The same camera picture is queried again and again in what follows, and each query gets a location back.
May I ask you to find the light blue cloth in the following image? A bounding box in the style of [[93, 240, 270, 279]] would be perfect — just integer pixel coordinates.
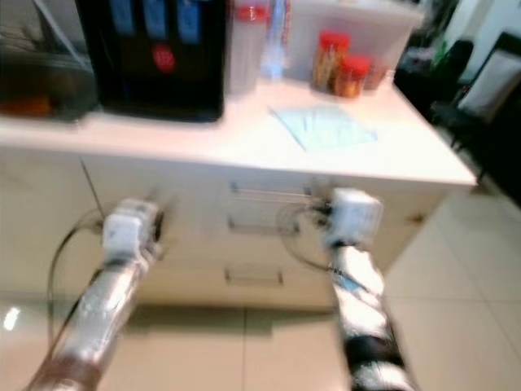
[[270, 103, 379, 153]]

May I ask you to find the cream drawer cabinet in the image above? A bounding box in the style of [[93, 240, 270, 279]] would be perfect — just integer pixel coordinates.
[[0, 134, 477, 310]]

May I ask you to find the short jar with red lid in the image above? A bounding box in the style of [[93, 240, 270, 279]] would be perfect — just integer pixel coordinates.
[[335, 55, 373, 100]]

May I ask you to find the tall jar with red lid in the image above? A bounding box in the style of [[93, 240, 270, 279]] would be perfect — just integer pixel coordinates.
[[311, 30, 351, 92]]

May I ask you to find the clear canister with red lid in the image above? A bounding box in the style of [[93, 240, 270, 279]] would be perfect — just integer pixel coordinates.
[[228, 0, 269, 99]]

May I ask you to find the clear plastic bottle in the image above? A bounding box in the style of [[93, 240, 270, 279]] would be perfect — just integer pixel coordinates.
[[260, 0, 294, 81]]

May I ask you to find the white plastic storage box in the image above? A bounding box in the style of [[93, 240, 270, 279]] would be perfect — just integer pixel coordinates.
[[285, 0, 424, 82]]

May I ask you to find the black chair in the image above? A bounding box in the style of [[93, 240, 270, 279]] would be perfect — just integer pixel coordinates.
[[395, 33, 521, 204]]

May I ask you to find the black water dispenser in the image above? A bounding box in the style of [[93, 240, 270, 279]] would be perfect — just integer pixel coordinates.
[[75, 0, 229, 123]]

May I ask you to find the dark dish rack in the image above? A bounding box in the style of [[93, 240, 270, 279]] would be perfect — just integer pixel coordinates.
[[0, 0, 94, 123]]

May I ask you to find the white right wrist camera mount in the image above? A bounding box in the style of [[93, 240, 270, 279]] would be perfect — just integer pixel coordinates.
[[326, 187, 385, 249]]

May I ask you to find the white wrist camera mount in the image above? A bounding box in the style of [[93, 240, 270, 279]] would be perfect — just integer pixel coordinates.
[[326, 187, 385, 249], [102, 198, 162, 266]]

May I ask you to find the silver drawer handle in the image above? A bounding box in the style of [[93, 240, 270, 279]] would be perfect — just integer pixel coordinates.
[[228, 216, 286, 233], [230, 183, 318, 200], [224, 267, 284, 286]]

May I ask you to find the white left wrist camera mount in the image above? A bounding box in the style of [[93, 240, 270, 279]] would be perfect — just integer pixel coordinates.
[[102, 198, 162, 266]]

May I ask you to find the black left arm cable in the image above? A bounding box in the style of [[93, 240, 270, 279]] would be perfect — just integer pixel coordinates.
[[49, 212, 107, 319]]

